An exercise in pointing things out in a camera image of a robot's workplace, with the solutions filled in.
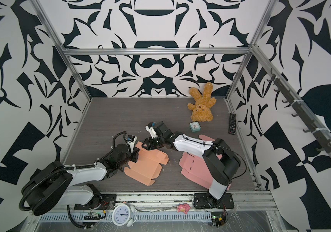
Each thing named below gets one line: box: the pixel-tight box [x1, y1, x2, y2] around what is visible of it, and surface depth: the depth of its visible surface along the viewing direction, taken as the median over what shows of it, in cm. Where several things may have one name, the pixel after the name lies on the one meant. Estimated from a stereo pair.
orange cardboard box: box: [123, 141, 169, 187], surface depth 85 cm
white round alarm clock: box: [110, 203, 138, 227], surface depth 70 cm
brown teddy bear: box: [187, 81, 217, 123], surface depth 106 cm
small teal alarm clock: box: [189, 121, 201, 133], surface depth 104 cm
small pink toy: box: [176, 203, 191, 215], surface depth 72 cm
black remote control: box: [228, 113, 237, 135], surface depth 104 cm
